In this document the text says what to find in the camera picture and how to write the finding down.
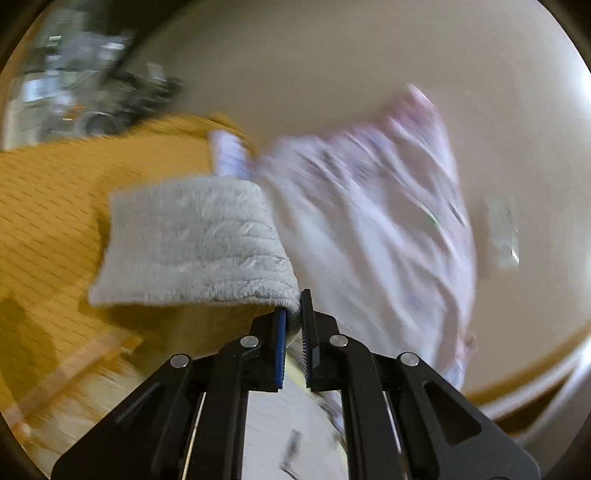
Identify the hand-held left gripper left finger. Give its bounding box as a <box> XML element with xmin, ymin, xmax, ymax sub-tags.
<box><xmin>51</xmin><ymin>307</ymin><xmax>289</xmax><ymax>480</ymax></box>

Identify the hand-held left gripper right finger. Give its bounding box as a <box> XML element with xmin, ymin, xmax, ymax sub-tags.
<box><xmin>300</xmin><ymin>289</ymin><xmax>541</xmax><ymax>480</ymax></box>

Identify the blurred grey clutter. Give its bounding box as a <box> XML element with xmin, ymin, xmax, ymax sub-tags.
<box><xmin>4</xmin><ymin>18</ymin><xmax>185</xmax><ymax>139</ymax></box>

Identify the pink floral pillow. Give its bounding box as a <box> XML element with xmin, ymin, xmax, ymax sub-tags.
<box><xmin>256</xmin><ymin>83</ymin><xmax>478</xmax><ymax>393</ymax></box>

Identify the orange bed sheet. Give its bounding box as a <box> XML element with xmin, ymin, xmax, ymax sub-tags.
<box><xmin>0</xmin><ymin>113</ymin><xmax>259</xmax><ymax>462</ymax></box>

